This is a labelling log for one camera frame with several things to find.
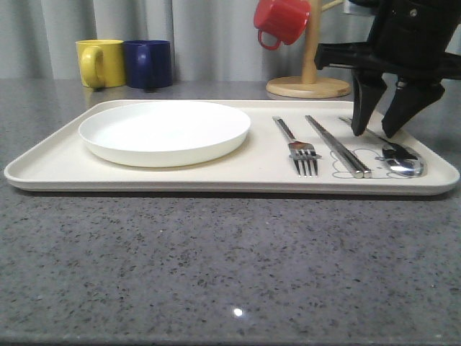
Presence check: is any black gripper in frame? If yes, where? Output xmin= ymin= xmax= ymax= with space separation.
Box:
xmin=315 ymin=1 xmax=460 ymax=138

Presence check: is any steel spoon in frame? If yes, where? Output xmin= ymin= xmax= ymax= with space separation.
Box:
xmin=338 ymin=115 xmax=428 ymax=178

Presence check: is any steel fork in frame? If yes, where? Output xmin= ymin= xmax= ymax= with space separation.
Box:
xmin=272 ymin=116 xmax=321 ymax=177

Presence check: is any white round plate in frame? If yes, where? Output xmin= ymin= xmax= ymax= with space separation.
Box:
xmin=79 ymin=100 xmax=251 ymax=168

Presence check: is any wooden mug tree stand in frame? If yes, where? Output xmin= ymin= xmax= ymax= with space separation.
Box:
xmin=266 ymin=1 xmax=351 ymax=99

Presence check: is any beige rabbit serving tray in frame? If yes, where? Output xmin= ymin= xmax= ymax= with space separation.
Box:
xmin=4 ymin=99 xmax=460 ymax=195

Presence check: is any red mug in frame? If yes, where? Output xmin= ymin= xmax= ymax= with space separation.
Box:
xmin=253 ymin=0 xmax=311 ymax=50

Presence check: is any grey curtain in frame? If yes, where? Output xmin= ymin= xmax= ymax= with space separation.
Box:
xmin=0 ymin=0 xmax=461 ymax=83

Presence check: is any dark blue mug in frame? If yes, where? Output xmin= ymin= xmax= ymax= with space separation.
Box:
xmin=122 ymin=40 xmax=173 ymax=89

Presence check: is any yellow mug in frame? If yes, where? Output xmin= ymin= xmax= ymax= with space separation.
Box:
xmin=76 ymin=39 xmax=126 ymax=89

